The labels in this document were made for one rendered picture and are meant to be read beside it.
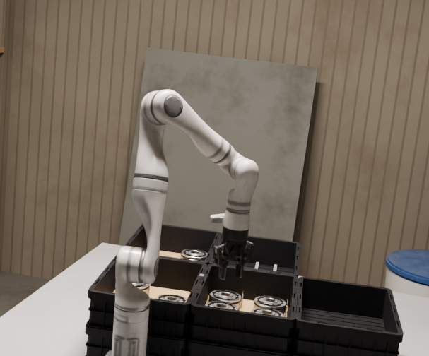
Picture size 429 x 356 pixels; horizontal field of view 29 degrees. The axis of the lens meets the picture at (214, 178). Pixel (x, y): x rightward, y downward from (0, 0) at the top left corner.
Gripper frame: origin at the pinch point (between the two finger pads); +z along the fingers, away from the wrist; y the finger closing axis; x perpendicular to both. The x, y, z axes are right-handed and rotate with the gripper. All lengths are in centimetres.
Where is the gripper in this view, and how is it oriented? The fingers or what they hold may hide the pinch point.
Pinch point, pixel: (230, 273)
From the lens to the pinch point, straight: 243.5
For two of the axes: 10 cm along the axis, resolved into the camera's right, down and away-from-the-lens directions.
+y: 7.8, -0.5, 6.2
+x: -6.2, -2.3, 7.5
